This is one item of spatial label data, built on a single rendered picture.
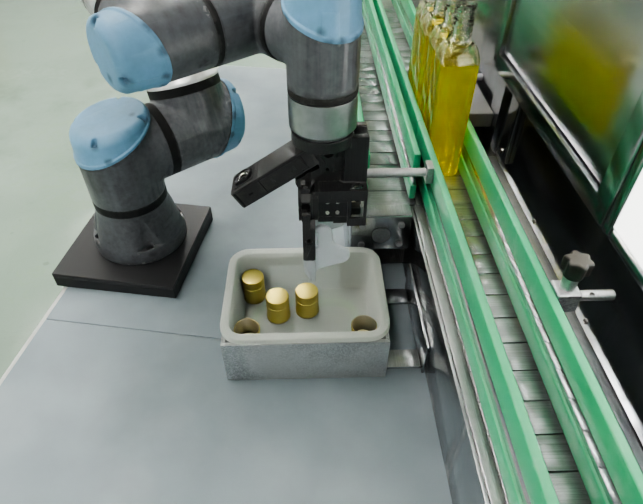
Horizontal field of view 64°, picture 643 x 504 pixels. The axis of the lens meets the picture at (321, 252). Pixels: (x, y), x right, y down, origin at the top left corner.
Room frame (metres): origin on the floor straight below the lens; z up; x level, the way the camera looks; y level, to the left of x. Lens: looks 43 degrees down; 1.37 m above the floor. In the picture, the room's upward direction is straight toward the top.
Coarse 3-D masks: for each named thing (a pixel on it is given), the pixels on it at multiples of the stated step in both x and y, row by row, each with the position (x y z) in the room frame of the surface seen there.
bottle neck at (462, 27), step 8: (464, 0) 0.75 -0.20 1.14; (456, 8) 0.74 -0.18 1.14; (464, 8) 0.73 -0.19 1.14; (472, 8) 0.73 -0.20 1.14; (456, 16) 0.74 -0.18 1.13; (464, 16) 0.73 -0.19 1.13; (472, 16) 0.73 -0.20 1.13; (456, 24) 0.73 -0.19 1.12; (464, 24) 0.73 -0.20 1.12; (472, 24) 0.73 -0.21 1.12; (456, 32) 0.73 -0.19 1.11; (464, 32) 0.73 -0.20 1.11; (456, 40) 0.73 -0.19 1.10; (464, 40) 0.73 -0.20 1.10
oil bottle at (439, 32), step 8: (440, 24) 0.81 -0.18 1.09; (432, 32) 0.81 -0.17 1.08; (440, 32) 0.78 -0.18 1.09; (448, 32) 0.78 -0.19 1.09; (432, 40) 0.79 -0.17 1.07; (440, 40) 0.78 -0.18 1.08; (432, 48) 0.78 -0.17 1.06; (432, 56) 0.78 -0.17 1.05; (432, 64) 0.78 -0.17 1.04; (424, 72) 0.81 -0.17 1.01; (424, 80) 0.81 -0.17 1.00; (424, 88) 0.80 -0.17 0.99; (424, 96) 0.79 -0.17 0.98; (424, 104) 0.78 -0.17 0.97; (424, 112) 0.78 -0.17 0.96; (424, 120) 0.77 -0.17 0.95
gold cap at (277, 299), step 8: (280, 288) 0.52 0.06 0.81; (272, 296) 0.51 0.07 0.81; (280, 296) 0.51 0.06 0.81; (288, 296) 0.51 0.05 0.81; (272, 304) 0.49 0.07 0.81; (280, 304) 0.49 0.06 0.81; (288, 304) 0.50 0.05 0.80; (272, 312) 0.49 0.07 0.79; (280, 312) 0.49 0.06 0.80; (288, 312) 0.50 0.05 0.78; (272, 320) 0.49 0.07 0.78; (280, 320) 0.49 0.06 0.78
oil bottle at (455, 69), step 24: (456, 48) 0.72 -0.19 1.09; (432, 72) 0.76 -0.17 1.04; (456, 72) 0.71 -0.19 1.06; (432, 96) 0.74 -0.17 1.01; (456, 96) 0.71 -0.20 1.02; (432, 120) 0.72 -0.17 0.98; (456, 120) 0.72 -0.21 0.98; (432, 144) 0.71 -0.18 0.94; (456, 144) 0.72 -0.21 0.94; (456, 168) 0.72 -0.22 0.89
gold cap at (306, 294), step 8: (296, 288) 0.52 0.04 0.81; (304, 288) 0.52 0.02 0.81; (312, 288) 0.52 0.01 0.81; (296, 296) 0.51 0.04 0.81; (304, 296) 0.51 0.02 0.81; (312, 296) 0.51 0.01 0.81; (296, 304) 0.51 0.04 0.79; (304, 304) 0.50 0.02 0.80; (312, 304) 0.50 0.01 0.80; (296, 312) 0.51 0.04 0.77; (304, 312) 0.50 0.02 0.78; (312, 312) 0.50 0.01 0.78
